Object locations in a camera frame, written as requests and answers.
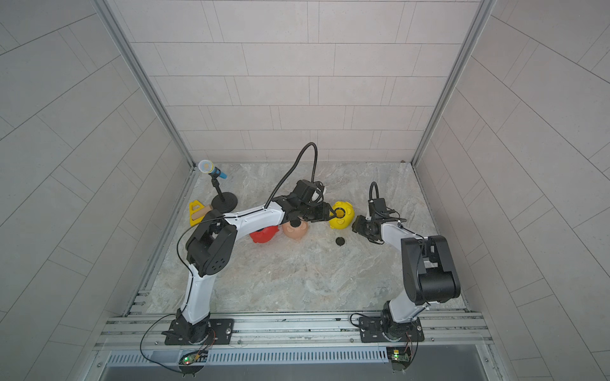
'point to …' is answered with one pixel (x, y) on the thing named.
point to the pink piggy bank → (295, 232)
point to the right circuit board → (399, 356)
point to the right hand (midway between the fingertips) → (357, 223)
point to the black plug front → (295, 223)
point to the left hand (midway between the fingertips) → (338, 215)
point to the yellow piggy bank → (344, 213)
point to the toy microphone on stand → (224, 202)
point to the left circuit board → (194, 357)
